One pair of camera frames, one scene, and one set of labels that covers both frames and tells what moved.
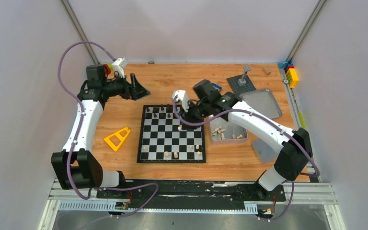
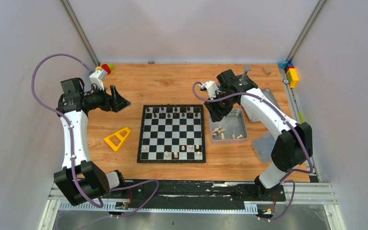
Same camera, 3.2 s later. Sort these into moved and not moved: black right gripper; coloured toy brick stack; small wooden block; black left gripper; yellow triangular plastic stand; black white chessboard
Moved: black right gripper; black left gripper
Not moved: coloured toy brick stack; yellow triangular plastic stand; small wooden block; black white chessboard
